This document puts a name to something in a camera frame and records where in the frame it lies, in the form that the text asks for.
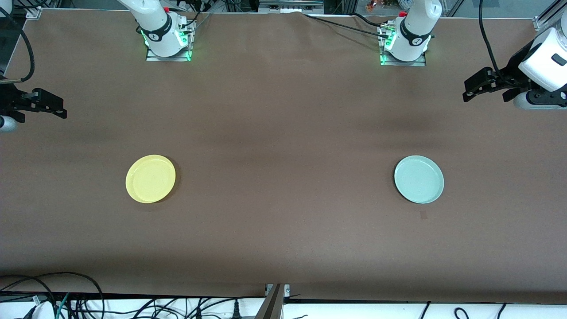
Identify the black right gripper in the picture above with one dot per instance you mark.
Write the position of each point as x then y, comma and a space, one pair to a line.
9, 99

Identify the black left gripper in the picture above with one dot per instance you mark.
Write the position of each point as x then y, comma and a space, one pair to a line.
512, 72

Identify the pale green plate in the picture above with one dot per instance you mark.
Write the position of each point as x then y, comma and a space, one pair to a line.
419, 179

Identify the yellow plate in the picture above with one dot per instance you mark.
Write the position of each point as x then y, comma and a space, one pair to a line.
150, 179

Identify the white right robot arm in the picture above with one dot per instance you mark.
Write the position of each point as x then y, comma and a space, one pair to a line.
155, 22

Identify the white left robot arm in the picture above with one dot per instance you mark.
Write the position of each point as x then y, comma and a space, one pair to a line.
416, 26

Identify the grey metal device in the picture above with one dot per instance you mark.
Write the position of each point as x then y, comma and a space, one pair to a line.
290, 5

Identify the black power plug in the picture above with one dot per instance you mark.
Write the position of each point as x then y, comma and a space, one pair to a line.
237, 310
199, 313

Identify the brown table cover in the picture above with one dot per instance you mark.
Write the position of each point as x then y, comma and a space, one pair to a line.
283, 243

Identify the aluminium corner bracket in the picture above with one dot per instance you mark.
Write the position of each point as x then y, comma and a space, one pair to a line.
34, 13
541, 23

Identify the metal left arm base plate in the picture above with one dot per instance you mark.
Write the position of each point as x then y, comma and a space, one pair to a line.
405, 64

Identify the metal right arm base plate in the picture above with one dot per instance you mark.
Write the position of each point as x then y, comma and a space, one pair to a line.
170, 58

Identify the small metal bracket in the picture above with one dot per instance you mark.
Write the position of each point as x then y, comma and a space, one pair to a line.
287, 290

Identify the aluminium profile post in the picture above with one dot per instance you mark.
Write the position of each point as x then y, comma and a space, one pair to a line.
272, 305

